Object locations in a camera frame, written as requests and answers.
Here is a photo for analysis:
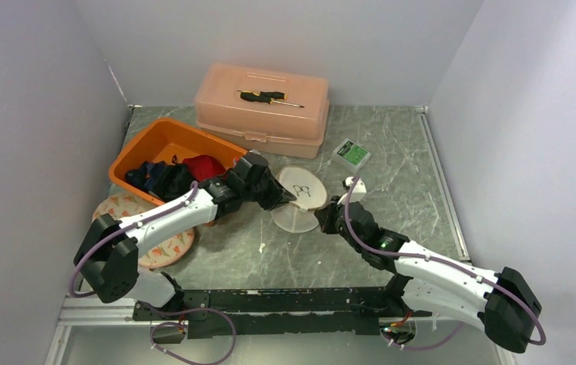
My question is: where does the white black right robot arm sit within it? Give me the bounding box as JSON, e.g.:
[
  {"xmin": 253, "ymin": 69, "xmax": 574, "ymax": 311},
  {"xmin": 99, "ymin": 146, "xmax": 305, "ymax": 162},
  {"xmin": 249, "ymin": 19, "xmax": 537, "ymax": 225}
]
[{"xmin": 314, "ymin": 198, "xmax": 546, "ymax": 354}]

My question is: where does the pink translucent toolbox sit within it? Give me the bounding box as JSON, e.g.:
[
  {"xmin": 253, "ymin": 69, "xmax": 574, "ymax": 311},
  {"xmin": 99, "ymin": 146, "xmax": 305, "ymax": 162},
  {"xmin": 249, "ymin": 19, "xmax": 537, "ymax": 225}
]
[{"xmin": 194, "ymin": 63, "xmax": 329, "ymax": 159}]

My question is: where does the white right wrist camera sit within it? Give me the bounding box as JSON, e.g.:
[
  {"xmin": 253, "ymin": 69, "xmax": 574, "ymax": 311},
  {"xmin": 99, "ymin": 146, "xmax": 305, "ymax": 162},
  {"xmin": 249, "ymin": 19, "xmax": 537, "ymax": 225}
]
[{"xmin": 339, "ymin": 176, "xmax": 367, "ymax": 205}]

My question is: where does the small green-labelled plastic box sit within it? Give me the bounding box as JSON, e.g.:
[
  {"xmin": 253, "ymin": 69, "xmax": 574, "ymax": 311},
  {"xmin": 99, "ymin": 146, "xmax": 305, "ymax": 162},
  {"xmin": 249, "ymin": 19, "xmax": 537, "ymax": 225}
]
[{"xmin": 332, "ymin": 138, "xmax": 371, "ymax": 175}]

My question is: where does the black cloth garment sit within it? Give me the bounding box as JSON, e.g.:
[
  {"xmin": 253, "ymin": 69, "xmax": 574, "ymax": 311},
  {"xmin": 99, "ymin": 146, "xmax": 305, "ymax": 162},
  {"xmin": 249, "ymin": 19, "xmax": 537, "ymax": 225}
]
[{"xmin": 149, "ymin": 163, "xmax": 194, "ymax": 202}]

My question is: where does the black yellow screwdriver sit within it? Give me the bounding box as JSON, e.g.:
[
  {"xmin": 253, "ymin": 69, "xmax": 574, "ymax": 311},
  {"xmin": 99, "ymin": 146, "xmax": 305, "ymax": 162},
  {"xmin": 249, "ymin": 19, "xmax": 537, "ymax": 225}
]
[{"xmin": 237, "ymin": 90, "xmax": 304, "ymax": 108}]

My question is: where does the orange plastic basin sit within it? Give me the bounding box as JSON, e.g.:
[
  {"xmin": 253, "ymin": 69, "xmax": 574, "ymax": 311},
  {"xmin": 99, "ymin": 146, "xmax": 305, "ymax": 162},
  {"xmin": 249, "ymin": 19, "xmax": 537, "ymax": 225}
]
[{"xmin": 108, "ymin": 117, "xmax": 247, "ymax": 206}]

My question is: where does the dark blue cloth garment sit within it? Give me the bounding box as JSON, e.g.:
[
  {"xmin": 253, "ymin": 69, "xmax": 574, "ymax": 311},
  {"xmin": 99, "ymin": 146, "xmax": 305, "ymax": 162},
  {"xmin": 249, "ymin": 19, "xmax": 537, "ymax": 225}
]
[{"xmin": 125, "ymin": 161, "xmax": 167, "ymax": 192}]

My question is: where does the red cloth garment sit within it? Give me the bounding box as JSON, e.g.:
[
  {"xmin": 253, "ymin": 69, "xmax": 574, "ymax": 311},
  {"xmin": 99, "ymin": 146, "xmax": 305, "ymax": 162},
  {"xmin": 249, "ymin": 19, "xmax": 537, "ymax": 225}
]
[{"xmin": 182, "ymin": 155, "xmax": 226, "ymax": 182}]

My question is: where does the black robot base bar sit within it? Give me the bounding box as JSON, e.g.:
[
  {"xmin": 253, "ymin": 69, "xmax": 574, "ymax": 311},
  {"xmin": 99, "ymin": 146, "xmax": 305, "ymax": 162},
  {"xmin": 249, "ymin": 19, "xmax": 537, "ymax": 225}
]
[{"xmin": 133, "ymin": 287, "xmax": 411, "ymax": 339}]

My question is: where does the aluminium frame rail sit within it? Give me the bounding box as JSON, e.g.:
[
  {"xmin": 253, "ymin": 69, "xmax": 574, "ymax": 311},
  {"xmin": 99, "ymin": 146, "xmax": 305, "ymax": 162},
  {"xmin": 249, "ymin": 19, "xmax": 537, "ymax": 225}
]
[{"xmin": 57, "ymin": 297, "xmax": 164, "ymax": 326}]

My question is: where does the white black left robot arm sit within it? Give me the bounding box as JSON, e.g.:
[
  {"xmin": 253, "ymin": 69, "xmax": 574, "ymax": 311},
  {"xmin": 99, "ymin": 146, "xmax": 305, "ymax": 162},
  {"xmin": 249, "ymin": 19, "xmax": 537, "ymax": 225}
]
[{"xmin": 68, "ymin": 152, "xmax": 296, "ymax": 319}]

